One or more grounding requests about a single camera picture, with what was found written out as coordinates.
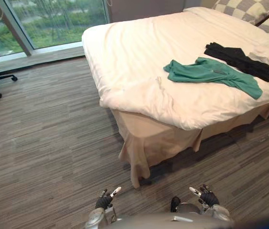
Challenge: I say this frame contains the robot silver torso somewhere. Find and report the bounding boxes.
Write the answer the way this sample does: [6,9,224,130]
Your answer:
[110,211,235,229]

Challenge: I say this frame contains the white bed duvet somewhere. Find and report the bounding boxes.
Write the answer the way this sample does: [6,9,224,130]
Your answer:
[81,6,269,131]

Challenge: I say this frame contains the grey window frame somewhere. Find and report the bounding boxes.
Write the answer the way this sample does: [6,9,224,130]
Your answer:
[0,0,112,57]

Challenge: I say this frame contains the beige bed skirt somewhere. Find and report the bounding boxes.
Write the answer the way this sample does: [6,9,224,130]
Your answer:
[111,94,269,189]

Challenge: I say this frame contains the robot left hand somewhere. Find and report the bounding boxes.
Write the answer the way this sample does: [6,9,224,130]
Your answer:
[95,186,122,210]

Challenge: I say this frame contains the green cloth garment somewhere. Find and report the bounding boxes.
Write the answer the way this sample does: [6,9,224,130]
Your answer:
[163,56,263,100]

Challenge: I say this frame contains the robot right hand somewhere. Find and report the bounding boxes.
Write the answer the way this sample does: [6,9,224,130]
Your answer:
[188,184,220,207]

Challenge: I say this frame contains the black cloth garment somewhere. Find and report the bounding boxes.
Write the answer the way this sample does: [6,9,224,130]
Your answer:
[204,42,269,83]

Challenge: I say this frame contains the small white cloth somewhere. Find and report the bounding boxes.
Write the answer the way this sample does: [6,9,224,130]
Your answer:
[248,48,269,70]

